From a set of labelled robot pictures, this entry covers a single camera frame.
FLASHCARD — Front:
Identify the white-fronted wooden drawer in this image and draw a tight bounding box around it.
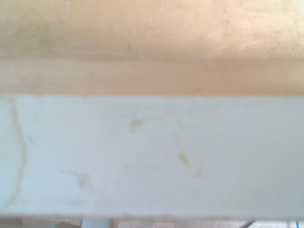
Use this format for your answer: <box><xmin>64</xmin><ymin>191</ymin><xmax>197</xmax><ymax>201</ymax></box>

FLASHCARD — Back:
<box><xmin>0</xmin><ymin>0</ymin><xmax>304</xmax><ymax>220</ymax></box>

